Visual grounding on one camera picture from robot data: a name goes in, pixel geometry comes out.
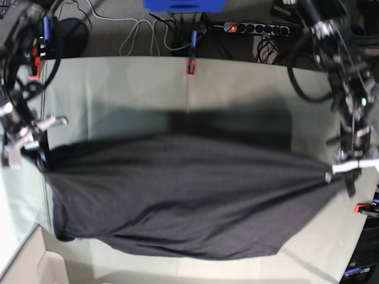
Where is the green table cloth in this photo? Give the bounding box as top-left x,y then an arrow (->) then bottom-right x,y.
1,57 -> 378,283

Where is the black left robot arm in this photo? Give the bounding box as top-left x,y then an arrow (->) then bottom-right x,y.
283,1 -> 378,196

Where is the red black table clamp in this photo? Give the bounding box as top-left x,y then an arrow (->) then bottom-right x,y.
186,59 -> 196,76

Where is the white cable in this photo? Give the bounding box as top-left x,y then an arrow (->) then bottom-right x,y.
85,0 -> 193,57

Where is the red black left clamp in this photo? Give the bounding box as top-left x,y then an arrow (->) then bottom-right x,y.
28,47 -> 41,80

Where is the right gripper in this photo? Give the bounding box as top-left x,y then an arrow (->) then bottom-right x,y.
1,114 -> 68,169

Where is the white power strip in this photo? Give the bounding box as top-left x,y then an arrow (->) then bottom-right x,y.
223,22 -> 291,37

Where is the cardboard box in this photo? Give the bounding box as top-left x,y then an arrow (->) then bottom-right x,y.
1,225 -> 69,284

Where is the red black side clamp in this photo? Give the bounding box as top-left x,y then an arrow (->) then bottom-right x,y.
355,192 -> 378,218

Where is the black cable bundle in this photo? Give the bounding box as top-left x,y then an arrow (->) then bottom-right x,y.
254,37 -> 281,64

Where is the black t-shirt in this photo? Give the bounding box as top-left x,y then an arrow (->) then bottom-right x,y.
36,135 -> 345,260

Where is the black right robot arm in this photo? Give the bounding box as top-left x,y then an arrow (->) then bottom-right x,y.
1,1 -> 68,169

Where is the blue plastic bin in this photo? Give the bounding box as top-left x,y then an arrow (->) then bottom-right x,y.
143,0 -> 226,12

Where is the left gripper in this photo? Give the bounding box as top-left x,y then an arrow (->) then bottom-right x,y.
325,147 -> 378,198

